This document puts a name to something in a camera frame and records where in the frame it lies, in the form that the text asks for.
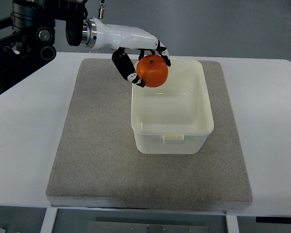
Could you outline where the white table leg left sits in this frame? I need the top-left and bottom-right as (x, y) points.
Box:
(40, 207), (58, 233)

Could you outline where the orange fruit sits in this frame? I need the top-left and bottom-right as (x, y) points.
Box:
(136, 54), (168, 87)

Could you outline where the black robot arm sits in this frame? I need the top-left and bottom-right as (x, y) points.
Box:
(0, 0), (87, 95)

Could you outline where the white plastic box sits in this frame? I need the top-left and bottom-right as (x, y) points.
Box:
(131, 59), (214, 154)

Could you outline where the black strip under table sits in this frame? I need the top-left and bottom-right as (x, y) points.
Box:
(256, 216), (291, 224)

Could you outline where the white table leg right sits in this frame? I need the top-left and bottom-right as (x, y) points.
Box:
(226, 215), (240, 233)

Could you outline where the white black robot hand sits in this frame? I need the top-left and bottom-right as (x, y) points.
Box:
(81, 18), (171, 87)

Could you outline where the grey felt mat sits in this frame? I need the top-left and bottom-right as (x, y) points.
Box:
(46, 58), (253, 211)

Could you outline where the white table leg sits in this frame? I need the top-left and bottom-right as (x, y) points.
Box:
(226, 215), (240, 233)
(40, 207), (58, 233)

